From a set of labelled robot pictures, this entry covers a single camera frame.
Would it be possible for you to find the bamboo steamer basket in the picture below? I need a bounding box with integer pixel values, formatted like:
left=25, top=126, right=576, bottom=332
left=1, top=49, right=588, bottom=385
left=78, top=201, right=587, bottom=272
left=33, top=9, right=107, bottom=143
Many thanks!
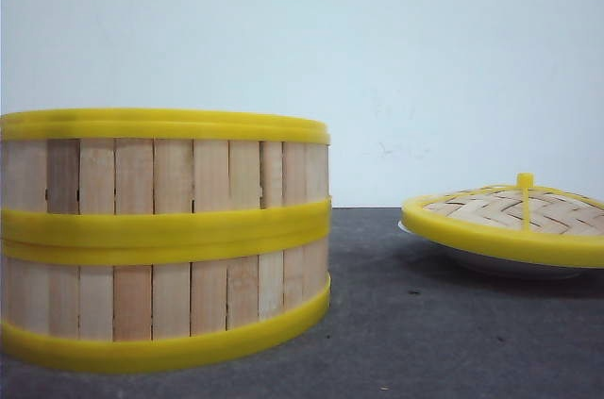
left=1, top=108, right=330, bottom=265
left=3, top=238, right=330, bottom=374

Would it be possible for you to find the woven bamboo steamer lid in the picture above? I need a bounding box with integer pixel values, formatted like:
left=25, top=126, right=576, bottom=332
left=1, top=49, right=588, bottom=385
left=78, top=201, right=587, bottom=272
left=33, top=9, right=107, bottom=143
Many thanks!
left=399, top=173, right=603, bottom=269

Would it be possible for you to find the white plate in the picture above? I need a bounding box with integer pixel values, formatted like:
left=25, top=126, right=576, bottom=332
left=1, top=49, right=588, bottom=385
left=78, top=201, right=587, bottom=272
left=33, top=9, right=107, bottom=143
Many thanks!
left=398, top=215, right=603, bottom=280

